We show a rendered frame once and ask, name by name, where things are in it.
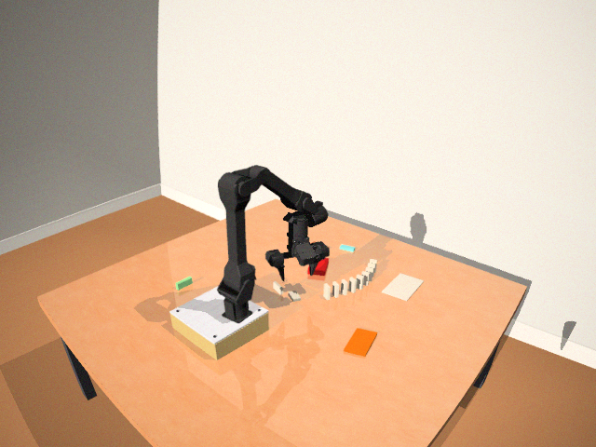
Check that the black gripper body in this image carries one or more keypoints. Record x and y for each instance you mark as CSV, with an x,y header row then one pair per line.
x,y
275,258

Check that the small green rectangular block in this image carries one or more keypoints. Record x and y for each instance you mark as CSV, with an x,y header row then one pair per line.
x,y
183,283

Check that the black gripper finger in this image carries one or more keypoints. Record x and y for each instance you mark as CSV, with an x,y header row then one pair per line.
x,y
312,267
281,271

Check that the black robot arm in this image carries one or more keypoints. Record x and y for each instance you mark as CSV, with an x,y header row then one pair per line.
x,y
234,189

